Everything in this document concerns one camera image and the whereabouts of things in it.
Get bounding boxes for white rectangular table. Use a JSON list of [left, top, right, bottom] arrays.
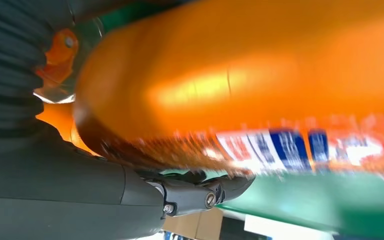
[[244, 215, 335, 240]]

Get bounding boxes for brown cardboard box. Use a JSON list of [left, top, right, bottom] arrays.
[[162, 206, 224, 240]]

